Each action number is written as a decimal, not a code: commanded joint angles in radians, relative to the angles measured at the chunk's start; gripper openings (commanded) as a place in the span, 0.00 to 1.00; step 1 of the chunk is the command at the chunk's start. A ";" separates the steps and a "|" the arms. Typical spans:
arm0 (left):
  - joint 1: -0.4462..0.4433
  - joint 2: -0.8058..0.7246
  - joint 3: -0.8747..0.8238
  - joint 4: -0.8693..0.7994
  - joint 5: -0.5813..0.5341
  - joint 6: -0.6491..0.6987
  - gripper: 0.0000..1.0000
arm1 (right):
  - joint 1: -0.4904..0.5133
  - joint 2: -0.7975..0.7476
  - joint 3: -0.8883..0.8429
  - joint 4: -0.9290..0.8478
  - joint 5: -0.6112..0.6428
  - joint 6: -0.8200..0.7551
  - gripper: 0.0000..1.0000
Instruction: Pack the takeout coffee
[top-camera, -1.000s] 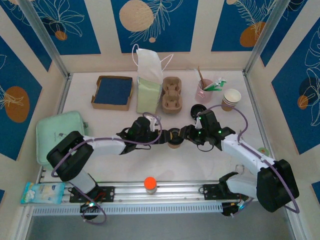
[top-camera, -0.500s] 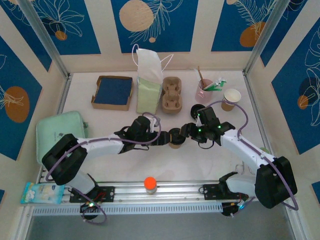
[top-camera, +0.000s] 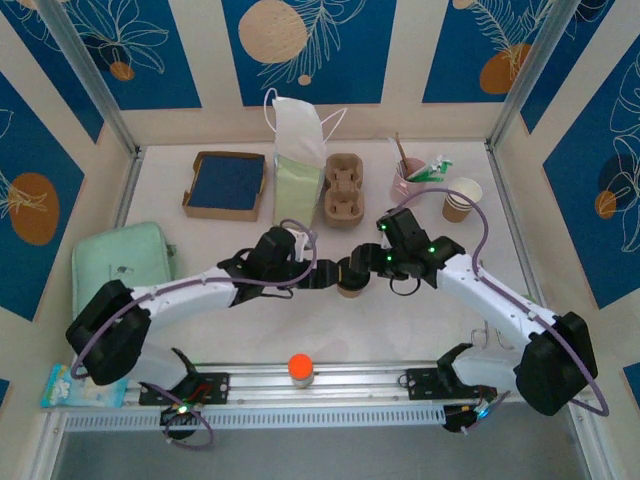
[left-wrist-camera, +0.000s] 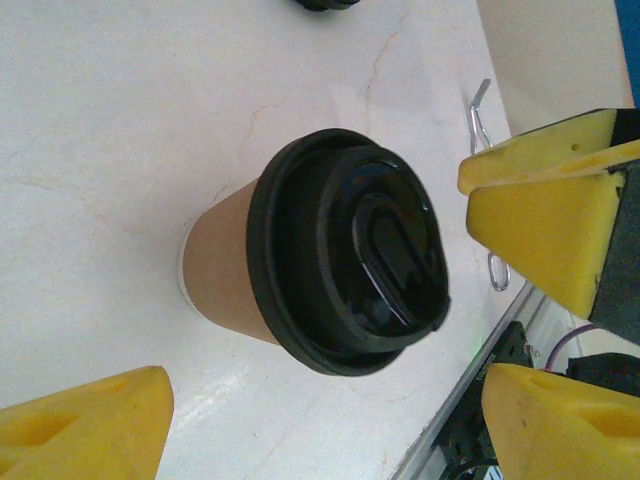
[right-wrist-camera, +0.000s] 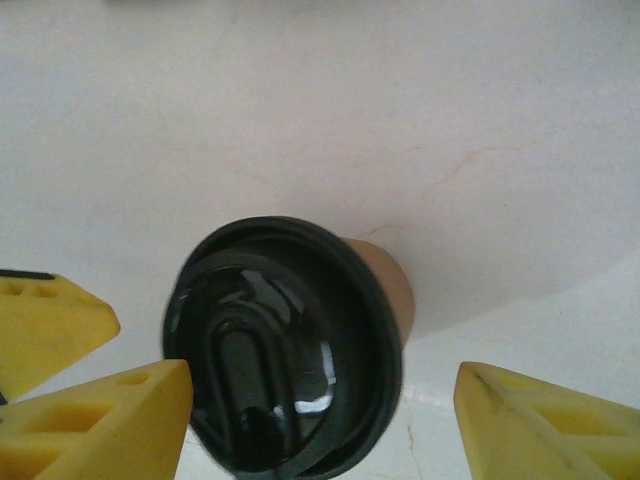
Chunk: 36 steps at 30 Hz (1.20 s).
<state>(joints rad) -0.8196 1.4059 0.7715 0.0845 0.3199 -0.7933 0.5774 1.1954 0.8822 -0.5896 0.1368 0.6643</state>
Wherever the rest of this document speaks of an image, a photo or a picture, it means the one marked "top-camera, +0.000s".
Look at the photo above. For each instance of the single brown paper cup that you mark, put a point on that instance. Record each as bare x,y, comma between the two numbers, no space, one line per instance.
352,292

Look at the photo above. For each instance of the white green paper bag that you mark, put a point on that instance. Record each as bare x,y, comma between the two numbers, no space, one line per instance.
295,195

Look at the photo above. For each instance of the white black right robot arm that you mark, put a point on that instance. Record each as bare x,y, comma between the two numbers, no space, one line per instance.
490,295

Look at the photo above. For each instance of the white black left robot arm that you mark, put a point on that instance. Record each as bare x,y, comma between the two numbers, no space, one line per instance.
180,295

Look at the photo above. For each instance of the brown paper cup stack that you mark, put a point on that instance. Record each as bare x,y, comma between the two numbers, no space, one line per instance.
455,212

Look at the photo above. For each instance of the pink holder cup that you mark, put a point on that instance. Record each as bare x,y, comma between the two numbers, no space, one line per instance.
402,186

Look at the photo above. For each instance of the brown cardboard napkin tray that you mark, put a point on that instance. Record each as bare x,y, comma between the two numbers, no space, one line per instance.
220,214

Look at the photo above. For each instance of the green white wrapped straw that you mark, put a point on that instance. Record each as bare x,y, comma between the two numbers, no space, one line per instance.
442,162
425,174

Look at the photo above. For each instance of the orange capped small bottle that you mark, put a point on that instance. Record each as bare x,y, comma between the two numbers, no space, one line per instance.
300,366

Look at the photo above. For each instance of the dark blue napkin stack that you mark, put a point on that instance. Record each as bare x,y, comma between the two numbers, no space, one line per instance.
227,182

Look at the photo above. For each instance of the wooden stirrer stick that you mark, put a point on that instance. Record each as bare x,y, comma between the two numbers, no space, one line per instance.
401,152

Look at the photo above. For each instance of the mint green zip pouch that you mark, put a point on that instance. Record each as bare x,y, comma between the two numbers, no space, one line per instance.
125,250

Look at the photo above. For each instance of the light blue snack packet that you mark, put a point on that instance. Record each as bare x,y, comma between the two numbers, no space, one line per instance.
85,387

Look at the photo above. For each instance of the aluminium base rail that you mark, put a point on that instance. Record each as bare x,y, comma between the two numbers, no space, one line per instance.
350,385

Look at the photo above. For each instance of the aluminium table edge rail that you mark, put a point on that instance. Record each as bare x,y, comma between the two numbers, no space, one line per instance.
502,180
129,190

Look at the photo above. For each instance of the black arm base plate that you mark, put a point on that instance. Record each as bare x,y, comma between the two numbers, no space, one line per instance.
216,387
420,382

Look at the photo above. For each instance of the aluminium frame post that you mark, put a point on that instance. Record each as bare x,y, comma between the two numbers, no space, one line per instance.
535,75
85,75

